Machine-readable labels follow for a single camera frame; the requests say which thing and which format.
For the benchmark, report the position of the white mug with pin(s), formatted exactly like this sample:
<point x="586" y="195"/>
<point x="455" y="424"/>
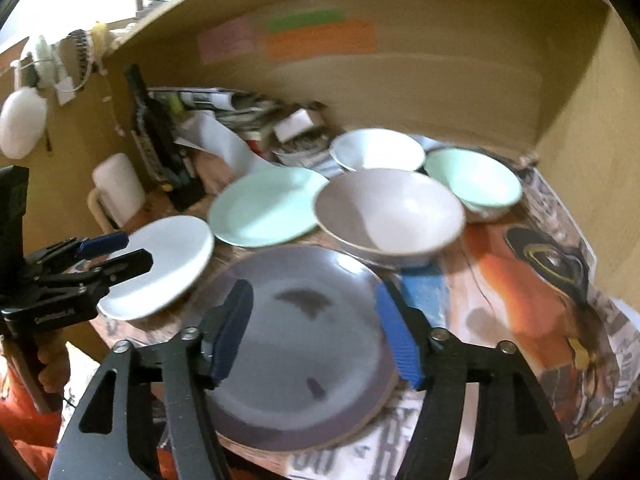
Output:
<point x="117" y="185"/>

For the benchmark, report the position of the white plate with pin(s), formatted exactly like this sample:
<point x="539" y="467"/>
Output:
<point x="165" y="255"/>

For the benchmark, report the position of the rolled newspapers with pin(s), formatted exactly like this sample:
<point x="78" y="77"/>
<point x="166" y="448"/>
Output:
<point x="210" y="99"/>

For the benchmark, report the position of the blue sponge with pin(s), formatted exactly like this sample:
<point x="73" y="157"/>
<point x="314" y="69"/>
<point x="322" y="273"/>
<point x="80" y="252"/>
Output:
<point x="422" y="290"/>

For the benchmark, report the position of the small white bowl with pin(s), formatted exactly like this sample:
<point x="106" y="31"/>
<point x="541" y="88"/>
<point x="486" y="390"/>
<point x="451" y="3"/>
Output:
<point x="487" y="214"/>

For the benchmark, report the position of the grey plate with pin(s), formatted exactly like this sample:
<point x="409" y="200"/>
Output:
<point x="310" y="340"/>

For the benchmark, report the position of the black bottle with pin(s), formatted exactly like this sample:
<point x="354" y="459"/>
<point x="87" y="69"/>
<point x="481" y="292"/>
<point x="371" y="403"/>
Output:
<point x="157" y="145"/>

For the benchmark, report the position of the small white box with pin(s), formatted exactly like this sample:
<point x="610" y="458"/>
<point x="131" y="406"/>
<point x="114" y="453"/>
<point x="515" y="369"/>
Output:
<point x="297" y="122"/>

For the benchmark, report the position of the green sticky note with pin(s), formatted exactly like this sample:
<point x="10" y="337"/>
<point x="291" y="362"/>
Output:
<point x="305" y="21"/>

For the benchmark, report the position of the mint green bowl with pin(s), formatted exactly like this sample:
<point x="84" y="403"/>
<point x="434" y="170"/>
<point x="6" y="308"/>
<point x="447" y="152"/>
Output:
<point x="470" y="175"/>

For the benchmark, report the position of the white paper sheet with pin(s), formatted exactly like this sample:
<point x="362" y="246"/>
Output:
<point x="225" y="145"/>

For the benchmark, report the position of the grey bowl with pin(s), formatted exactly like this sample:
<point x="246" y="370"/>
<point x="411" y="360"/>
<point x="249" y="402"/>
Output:
<point x="390" y="210"/>

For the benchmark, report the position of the stack of magazines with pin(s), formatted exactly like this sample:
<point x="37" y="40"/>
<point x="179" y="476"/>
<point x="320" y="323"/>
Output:
<point x="300" y="152"/>

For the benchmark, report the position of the white oval hanging object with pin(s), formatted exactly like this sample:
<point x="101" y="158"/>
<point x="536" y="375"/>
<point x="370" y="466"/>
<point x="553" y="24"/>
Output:
<point x="22" y="120"/>

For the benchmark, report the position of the printed newspaper table cover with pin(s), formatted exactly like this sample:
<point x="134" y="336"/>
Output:
<point x="525" y="280"/>

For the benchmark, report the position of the mint green plate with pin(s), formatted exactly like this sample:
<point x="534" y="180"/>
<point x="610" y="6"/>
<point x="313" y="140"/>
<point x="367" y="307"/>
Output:
<point x="265" y="205"/>

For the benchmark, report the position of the pink sticky note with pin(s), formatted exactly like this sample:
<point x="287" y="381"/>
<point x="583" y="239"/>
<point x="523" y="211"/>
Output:
<point x="225" y="40"/>

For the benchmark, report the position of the person's left hand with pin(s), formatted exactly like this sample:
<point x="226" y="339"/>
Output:
<point x="52" y="365"/>

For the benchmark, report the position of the dark striped brush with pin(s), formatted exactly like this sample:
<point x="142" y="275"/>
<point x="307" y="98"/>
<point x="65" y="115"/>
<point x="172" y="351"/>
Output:
<point x="79" y="47"/>

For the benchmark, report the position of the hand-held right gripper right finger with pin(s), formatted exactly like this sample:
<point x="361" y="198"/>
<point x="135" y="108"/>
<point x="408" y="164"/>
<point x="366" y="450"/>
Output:
<point x="400" y="345"/>

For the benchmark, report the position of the yellow hanging item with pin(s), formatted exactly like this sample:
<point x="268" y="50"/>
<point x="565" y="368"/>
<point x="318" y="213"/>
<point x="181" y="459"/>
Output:
<point x="100" y="35"/>

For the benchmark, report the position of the orange sticky note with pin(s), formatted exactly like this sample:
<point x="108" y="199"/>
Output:
<point x="320" y="40"/>

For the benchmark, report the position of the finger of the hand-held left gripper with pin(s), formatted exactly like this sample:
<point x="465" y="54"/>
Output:
<point x="127" y="266"/>
<point x="102" y="244"/>

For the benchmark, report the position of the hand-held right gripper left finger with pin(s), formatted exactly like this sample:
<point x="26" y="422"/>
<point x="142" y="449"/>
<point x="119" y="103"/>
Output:
<point x="230" y="335"/>

